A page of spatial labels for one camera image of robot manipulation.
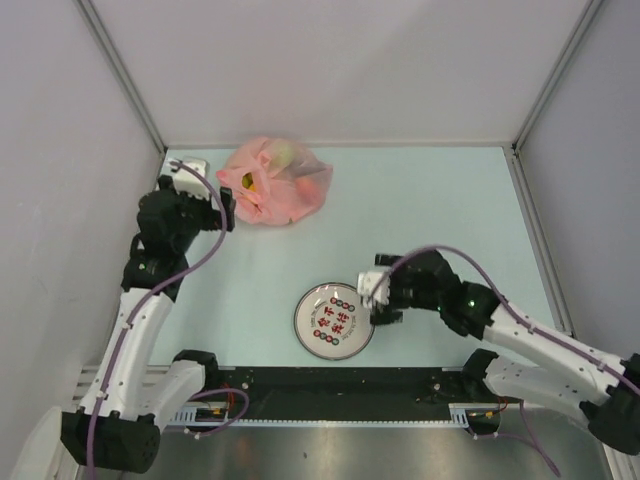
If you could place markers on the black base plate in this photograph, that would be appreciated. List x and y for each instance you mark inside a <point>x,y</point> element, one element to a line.
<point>351,394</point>

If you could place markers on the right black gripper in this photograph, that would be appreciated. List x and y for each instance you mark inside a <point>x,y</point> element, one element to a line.
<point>380,318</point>

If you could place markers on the red fake fruit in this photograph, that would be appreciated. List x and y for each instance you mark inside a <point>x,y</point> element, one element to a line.
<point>307,190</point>

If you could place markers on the white printed plate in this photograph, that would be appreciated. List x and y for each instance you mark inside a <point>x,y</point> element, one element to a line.
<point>331,323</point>

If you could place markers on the white cable duct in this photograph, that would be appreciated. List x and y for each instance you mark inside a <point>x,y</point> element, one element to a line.
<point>456,416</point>

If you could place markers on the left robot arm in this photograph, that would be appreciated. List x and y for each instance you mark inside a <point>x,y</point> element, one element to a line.
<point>119,422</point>

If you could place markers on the green fake pear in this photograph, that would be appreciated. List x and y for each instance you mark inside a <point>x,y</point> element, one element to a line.
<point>286,153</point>

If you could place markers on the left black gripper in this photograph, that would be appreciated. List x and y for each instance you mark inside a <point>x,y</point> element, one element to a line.
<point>213,220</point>

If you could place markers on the yellow fake fruit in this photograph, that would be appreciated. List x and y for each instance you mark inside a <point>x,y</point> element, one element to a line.
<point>248,183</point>

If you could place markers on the pink plastic bag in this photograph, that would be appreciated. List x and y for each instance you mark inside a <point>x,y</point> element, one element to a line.
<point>276,202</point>

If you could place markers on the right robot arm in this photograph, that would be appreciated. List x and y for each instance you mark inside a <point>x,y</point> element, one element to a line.
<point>598,390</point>

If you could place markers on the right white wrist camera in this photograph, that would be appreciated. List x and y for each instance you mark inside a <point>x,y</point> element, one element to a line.
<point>373,288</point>

